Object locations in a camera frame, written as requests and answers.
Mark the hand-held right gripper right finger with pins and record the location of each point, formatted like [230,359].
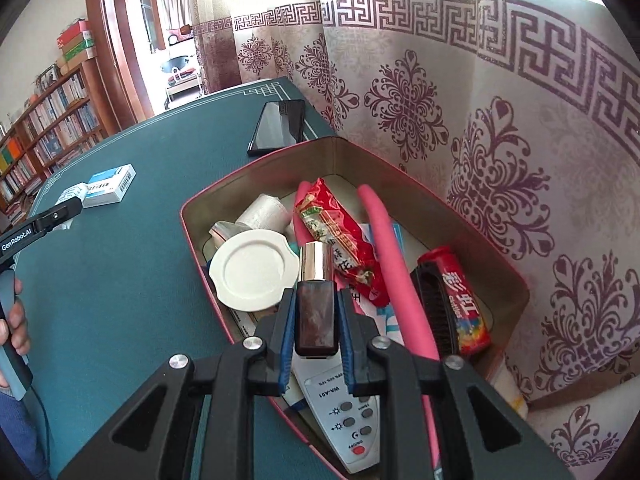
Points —
[347,345]

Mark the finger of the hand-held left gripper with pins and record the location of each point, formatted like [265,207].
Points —
[55,215]

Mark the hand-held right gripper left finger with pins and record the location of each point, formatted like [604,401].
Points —
[286,340]

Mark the brown perfume bottle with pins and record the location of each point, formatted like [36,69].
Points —
[315,315]

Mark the blue and white box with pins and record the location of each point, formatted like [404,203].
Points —
[391,322]

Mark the white blue medicine box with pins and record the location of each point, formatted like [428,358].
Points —
[107,185]

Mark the white round lid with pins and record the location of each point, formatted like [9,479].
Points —
[250,270]

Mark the long pink foam rod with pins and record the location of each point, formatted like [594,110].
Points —
[395,280]

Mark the white remote control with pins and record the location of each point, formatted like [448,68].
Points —
[345,430]

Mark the black comb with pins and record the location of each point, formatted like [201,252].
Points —
[435,310]

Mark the red snack packet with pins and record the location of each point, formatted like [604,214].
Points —
[335,235]

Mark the red candy tube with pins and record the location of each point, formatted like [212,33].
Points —
[465,310]

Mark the bandage roll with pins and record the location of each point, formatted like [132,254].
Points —
[262,212]

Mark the person's left forearm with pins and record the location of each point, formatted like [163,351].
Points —
[15,435]

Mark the person's left hand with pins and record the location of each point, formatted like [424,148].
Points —
[17,325]

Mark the wooden bookshelf with books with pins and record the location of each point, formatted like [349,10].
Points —
[50,120]

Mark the stack of coloured boxes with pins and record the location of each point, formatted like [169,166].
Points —
[77,42]

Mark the black and white chair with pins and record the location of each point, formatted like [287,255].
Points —
[177,65]

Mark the black smartphone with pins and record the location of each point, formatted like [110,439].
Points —
[277,127]

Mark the patterned beige curtain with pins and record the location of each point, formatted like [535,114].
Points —
[500,110]

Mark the wooden door frame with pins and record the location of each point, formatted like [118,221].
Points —
[105,35]

